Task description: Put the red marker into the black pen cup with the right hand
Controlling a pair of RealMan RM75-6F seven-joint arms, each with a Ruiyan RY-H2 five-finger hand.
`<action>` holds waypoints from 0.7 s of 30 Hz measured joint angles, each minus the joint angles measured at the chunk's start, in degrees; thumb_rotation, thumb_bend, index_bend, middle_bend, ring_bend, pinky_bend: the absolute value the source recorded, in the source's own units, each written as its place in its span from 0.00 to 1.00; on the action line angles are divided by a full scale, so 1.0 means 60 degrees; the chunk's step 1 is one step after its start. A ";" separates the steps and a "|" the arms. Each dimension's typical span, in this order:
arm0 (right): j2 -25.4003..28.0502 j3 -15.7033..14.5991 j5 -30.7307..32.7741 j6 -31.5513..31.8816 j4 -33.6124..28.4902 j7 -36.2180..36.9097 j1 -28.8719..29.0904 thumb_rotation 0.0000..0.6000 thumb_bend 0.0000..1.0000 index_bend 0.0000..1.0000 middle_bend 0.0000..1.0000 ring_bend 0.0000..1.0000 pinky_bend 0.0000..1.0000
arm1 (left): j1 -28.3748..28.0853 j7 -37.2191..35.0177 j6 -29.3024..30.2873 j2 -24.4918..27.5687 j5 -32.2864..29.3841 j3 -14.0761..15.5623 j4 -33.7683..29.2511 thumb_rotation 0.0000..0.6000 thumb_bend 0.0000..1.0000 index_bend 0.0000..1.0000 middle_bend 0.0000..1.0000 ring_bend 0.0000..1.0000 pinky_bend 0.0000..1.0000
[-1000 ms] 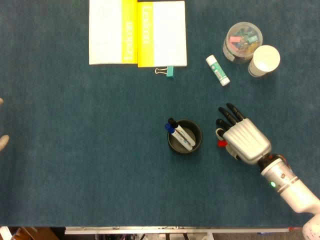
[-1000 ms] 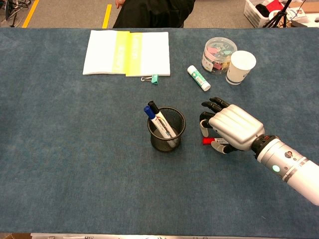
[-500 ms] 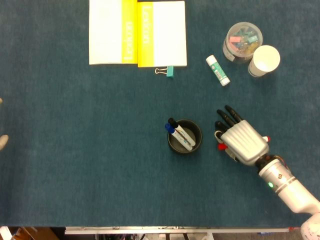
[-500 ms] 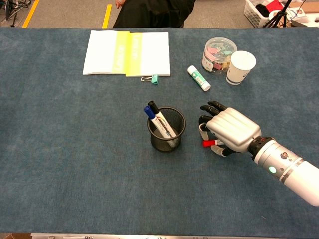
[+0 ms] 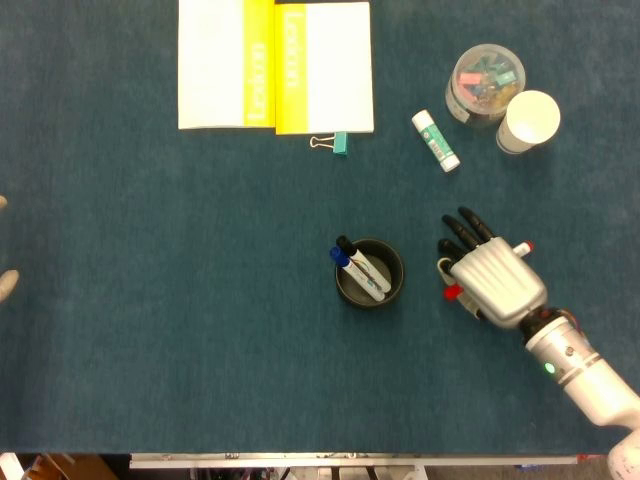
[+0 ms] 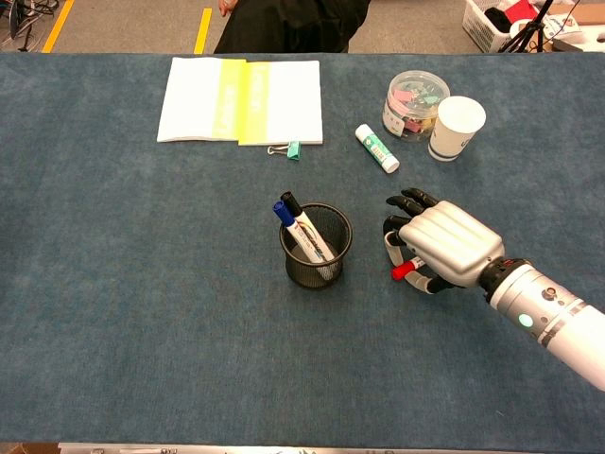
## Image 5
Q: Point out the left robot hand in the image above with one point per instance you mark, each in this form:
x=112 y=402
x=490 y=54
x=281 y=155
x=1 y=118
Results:
x=6 y=280

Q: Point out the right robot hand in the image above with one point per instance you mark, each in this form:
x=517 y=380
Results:
x=495 y=280

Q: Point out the red cap marker pen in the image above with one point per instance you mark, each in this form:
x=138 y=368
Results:
x=522 y=248

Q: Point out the black pen cup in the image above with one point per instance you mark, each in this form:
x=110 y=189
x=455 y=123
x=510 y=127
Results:
x=369 y=273

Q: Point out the black capped marker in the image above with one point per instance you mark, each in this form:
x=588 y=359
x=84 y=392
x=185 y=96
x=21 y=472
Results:
x=361 y=264

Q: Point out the blue capped marker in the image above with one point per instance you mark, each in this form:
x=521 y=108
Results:
x=352 y=272

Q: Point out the white glue stick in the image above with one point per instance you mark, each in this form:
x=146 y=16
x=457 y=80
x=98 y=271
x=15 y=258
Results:
x=435 y=140

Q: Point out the white paper cup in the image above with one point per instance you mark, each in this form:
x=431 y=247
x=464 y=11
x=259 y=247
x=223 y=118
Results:
x=529 y=122

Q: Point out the clear jar of binder clips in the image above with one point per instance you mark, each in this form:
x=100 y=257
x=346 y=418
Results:
x=482 y=82

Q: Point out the brown cardboard box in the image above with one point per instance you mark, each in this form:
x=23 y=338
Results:
x=70 y=467

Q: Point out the teal binder clip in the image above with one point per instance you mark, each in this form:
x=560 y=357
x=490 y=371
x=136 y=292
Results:
x=332 y=142

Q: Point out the yellow white notebook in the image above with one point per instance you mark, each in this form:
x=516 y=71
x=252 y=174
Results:
x=226 y=64
x=325 y=69

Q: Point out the metal table frame rail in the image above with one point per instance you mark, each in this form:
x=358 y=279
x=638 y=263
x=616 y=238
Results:
x=350 y=460

